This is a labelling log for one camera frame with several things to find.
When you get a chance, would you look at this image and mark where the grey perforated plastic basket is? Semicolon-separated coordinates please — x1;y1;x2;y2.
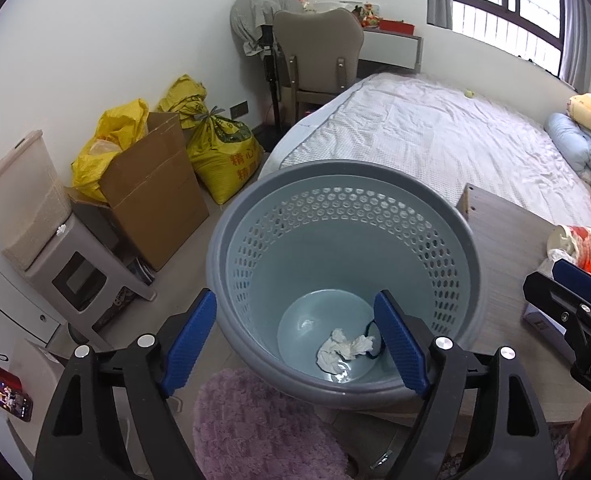
206;160;486;409

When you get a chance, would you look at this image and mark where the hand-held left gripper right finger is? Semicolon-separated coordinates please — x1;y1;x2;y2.
373;289;560;480

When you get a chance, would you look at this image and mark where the yellow plastic bag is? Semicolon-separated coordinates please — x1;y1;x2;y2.
72;99;150;203

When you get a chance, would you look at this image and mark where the black cord loop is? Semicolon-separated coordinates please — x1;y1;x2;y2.
362;317;387;361

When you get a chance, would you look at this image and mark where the beige plastic storage box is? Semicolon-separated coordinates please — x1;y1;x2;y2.
0;130;71;271

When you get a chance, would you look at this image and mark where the purple fluffy rug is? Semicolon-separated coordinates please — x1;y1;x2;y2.
193;367;351;480

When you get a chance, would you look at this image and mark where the bed with white sheet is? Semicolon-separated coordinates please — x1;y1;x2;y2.
260;72;591;246

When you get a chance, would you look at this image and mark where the yellow woven sack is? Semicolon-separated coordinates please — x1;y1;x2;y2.
156;75;209;131

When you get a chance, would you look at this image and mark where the crumpled white tissue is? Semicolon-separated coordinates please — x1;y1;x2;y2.
316;329;375;373

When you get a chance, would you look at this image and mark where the beige padded chair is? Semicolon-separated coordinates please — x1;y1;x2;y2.
273;9;365;116

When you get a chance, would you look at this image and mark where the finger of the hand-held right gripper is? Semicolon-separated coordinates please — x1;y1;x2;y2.
523;272;591;325
552;259;591;311

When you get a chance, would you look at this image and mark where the white and green carton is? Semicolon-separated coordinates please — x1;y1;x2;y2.
523;255;576;363

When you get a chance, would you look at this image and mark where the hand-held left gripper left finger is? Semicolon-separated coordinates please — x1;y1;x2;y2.
32;288;218;480

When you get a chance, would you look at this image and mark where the phone with red case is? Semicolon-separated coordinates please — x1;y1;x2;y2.
0;347;34;423

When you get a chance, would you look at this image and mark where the yellow sack with red print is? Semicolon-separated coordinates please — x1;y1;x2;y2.
186;107;265;206

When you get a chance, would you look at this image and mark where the person's right forearm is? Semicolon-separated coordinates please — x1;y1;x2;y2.
570;404;591;480

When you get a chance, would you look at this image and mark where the grey plastic stool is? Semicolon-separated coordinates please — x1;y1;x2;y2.
23;210;159;341

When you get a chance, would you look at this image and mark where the light blue pillow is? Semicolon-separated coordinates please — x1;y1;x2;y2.
545;112;591;183

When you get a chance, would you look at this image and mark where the colourful figurine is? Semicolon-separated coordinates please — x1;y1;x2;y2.
353;4;381;28

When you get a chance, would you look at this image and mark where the white bedside cabinet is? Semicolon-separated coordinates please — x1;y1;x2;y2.
0;237;84;480

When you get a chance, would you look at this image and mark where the brown cardboard box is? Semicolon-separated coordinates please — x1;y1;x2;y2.
66;112;210;272

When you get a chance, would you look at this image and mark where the white container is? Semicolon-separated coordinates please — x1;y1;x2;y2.
303;0;356;13

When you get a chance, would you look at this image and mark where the grey cloth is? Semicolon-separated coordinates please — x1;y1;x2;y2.
230;0;303;57

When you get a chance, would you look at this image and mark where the white grey desk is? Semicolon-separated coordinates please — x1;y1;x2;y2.
358;27;425;78

